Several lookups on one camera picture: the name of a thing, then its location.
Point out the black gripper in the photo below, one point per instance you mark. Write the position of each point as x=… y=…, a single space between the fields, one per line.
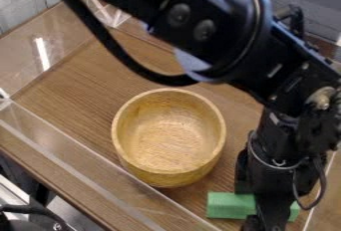
x=274 y=183

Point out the green rectangular block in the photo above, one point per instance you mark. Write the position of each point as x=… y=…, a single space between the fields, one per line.
x=229 y=205

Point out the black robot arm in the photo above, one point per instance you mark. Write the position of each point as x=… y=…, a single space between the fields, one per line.
x=237 y=42

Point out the light wooden bowl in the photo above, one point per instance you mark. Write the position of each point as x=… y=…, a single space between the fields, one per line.
x=169 y=134

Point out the clear acrylic corner bracket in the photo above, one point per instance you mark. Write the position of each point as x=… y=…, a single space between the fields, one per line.
x=110 y=15

